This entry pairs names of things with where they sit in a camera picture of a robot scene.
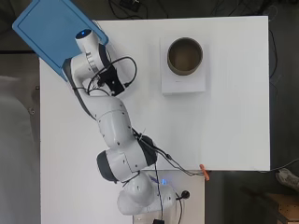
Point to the white seven-joint robot arm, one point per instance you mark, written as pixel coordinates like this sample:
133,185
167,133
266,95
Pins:
115,124

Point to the white flat box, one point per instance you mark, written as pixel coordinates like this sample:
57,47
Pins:
183,84

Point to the orange clamp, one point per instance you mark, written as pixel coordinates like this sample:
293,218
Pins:
205,172

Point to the black power adapter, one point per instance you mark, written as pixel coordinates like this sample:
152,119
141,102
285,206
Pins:
159,221

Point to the blue plastic lid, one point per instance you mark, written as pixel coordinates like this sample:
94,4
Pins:
49,28

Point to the person's foot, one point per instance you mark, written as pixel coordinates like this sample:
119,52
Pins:
288,179

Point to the brown cardboard box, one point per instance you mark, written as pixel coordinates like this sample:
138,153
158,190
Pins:
285,208

